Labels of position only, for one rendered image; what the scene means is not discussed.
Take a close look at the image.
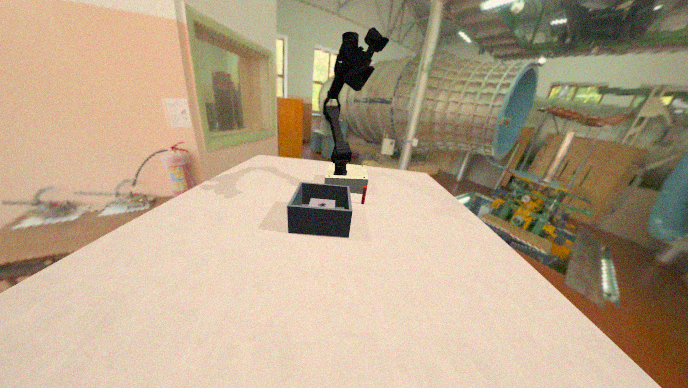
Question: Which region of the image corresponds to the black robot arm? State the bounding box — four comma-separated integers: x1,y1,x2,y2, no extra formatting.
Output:
323,32,364,176

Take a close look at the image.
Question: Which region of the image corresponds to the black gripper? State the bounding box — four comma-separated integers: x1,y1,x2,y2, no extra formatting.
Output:
344,27,389,91

